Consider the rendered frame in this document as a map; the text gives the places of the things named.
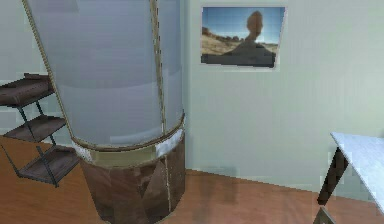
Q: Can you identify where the framed desert landscape picture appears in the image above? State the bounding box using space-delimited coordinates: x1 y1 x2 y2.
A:
199 5 288 70

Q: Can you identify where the dark brown wooden shelf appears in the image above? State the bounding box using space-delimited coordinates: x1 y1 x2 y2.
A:
0 72 81 188

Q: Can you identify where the white marble top table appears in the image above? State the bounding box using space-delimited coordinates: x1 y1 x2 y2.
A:
316 131 384 217

